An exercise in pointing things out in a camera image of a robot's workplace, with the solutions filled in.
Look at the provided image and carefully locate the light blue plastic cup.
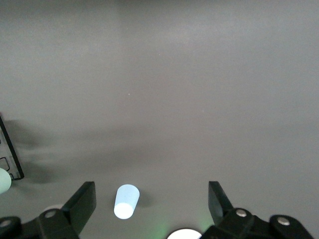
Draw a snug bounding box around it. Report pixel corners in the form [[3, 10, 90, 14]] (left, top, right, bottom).
[[114, 184, 141, 220]]

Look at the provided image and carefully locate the pale green plastic cup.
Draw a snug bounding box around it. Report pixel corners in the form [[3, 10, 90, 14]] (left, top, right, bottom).
[[0, 167, 12, 195]]

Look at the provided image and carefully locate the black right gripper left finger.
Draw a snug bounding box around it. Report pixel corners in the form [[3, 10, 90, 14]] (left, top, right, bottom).
[[0, 181, 97, 239]]

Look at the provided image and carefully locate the black wire cup holder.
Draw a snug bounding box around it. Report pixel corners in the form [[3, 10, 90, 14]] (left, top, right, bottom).
[[0, 113, 25, 181]]

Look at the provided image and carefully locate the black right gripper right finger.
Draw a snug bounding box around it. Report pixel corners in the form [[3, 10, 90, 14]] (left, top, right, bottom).
[[199, 181, 315, 239]]

